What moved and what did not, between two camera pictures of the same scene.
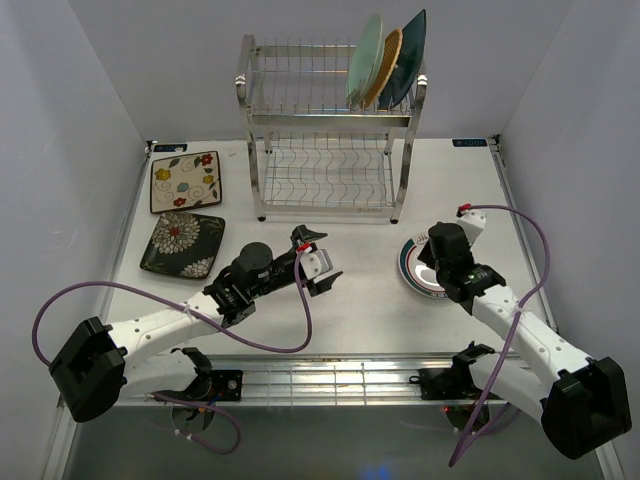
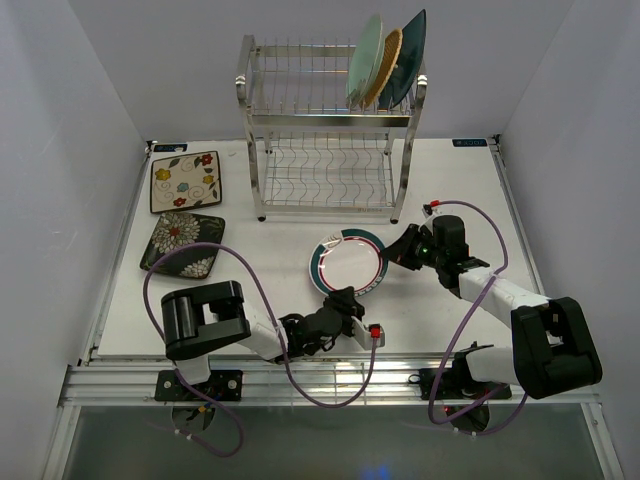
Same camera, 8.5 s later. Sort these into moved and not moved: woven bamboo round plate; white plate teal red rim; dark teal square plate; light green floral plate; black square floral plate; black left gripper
Moved: black left gripper; white plate teal red rim
Not moved: woven bamboo round plate; light green floral plate; black square floral plate; dark teal square plate
